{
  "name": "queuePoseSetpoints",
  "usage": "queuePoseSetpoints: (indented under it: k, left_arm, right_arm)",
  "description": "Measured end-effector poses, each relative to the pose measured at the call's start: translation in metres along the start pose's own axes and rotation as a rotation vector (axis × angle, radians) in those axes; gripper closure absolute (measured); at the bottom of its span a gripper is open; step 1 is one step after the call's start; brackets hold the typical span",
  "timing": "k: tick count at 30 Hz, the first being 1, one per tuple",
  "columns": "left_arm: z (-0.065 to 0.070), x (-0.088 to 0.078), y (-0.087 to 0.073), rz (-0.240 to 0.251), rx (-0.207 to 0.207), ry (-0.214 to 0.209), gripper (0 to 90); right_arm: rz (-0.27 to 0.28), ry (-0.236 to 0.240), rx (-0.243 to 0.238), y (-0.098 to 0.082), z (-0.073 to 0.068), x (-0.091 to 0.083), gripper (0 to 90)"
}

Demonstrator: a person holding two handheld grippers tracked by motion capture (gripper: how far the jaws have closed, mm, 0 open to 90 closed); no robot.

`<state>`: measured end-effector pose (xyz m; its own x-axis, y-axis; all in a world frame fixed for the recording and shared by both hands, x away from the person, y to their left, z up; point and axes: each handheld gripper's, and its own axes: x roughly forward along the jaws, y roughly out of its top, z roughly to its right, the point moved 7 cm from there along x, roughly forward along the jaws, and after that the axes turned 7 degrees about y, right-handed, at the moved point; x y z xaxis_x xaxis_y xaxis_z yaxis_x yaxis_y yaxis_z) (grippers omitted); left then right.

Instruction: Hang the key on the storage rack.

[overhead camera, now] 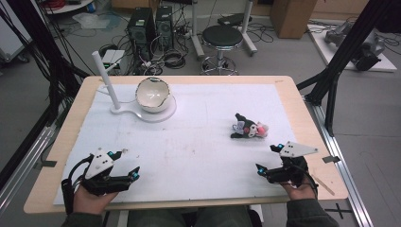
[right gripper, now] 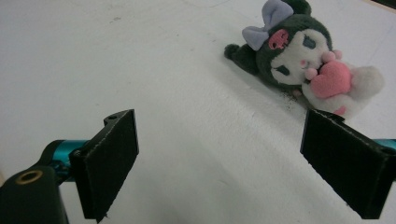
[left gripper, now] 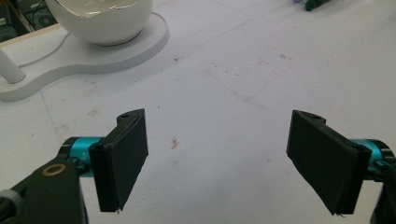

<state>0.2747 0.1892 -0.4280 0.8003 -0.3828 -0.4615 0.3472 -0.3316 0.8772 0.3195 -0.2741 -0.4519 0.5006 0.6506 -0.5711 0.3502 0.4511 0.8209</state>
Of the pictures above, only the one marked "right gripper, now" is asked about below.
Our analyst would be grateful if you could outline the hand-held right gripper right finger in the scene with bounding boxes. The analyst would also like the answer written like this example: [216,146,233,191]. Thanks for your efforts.
[300,108,396,220]

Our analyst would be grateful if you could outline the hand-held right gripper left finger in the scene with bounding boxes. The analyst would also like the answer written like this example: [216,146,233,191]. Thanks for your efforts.
[68,108,140,224]

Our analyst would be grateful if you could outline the black and white plush toy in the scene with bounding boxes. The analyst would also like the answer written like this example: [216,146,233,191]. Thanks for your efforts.
[223,0,386,119]

